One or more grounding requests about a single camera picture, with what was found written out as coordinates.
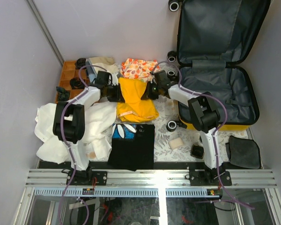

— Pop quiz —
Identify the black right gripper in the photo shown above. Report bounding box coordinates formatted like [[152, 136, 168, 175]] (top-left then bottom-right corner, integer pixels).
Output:
[[141, 81, 162, 100]]

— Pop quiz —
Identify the yellow garment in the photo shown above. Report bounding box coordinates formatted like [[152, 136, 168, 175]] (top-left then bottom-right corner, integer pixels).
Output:
[[117, 77, 159, 123]]

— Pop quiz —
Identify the orange floral fabric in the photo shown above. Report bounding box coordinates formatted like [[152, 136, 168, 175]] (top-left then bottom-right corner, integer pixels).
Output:
[[120, 58, 158, 83]]

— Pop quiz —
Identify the black graphic t-shirt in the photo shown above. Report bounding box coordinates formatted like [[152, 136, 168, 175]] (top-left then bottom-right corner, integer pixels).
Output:
[[107, 123, 155, 171]]

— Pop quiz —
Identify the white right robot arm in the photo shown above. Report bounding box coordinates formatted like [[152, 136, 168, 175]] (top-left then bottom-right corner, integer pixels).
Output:
[[141, 70, 222, 185]]

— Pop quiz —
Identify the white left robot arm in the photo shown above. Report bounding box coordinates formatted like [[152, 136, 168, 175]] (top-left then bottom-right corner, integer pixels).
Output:
[[53, 71, 124, 185]]

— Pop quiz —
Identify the white crumpled towel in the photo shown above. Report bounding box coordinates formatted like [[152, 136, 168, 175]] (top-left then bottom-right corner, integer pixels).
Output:
[[34, 101, 117, 164]]

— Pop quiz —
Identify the beige grey folded garment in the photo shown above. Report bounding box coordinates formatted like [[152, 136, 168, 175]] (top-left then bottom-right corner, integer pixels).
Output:
[[86, 57, 120, 84]]

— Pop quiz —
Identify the black rolled sock middle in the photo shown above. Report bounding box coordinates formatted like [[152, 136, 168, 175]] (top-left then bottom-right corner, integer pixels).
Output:
[[69, 77, 85, 90]]

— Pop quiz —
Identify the black rolled sock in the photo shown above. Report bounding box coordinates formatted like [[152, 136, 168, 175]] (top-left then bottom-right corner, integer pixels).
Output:
[[69, 77, 85, 90], [75, 58, 87, 70]]

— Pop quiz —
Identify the black rolled sock top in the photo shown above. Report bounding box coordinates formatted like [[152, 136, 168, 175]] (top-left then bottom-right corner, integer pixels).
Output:
[[75, 58, 87, 70]]

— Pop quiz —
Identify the beige soap bar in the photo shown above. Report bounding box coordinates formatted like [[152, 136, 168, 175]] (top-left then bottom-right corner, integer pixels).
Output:
[[169, 137, 184, 150]]

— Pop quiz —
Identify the dark green rolled sock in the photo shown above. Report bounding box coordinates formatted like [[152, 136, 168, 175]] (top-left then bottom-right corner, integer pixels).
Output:
[[56, 86, 70, 101]]

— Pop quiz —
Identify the wooden compartment organizer tray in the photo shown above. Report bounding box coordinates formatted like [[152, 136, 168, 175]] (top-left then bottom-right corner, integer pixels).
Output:
[[55, 60, 84, 103]]

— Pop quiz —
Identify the black square compact case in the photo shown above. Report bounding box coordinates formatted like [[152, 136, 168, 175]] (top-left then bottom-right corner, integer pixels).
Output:
[[191, 144, 204, 159]]

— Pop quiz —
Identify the yellow open suitcase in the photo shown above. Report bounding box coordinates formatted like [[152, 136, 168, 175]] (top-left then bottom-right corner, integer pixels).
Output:
[[167, 0, 271, 131]]

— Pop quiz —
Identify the dark grey folded cloth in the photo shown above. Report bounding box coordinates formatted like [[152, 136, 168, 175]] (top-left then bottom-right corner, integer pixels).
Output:
[[225, 135, 261, 169]]

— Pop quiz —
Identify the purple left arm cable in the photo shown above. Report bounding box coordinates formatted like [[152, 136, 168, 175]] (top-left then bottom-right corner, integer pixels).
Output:
[[57, 65, 113, 225]]

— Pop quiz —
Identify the aluminium mounting rail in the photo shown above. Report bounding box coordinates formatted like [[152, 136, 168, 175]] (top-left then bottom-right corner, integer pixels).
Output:
[[25, 169, 277, 189]]

